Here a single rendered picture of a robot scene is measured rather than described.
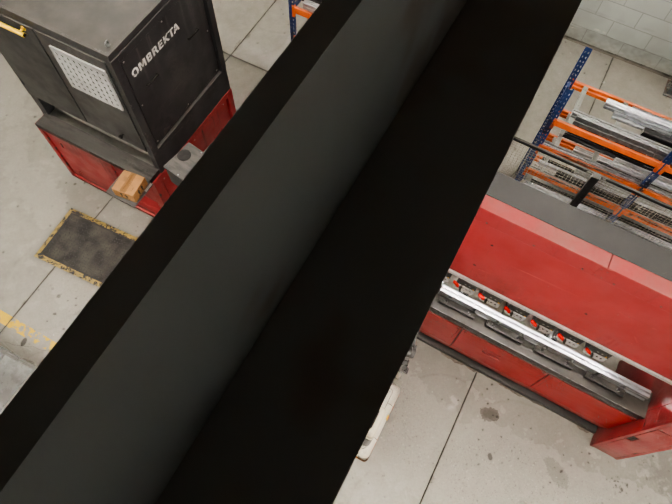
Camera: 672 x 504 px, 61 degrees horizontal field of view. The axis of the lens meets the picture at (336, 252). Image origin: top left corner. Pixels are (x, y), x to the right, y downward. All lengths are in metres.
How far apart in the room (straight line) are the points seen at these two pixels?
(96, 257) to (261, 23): 3.47
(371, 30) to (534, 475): 5.28
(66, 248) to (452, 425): 4.02
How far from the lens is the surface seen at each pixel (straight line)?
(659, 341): 3.97
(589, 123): 5.05
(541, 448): 5.44
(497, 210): 3.34
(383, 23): 0.17
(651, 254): 3.55
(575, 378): 4.70
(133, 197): 4.91
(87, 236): 6.13
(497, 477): 5.29
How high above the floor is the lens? 5.08
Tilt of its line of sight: 65 degrees down
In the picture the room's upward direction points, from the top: 3 degrees clockwise
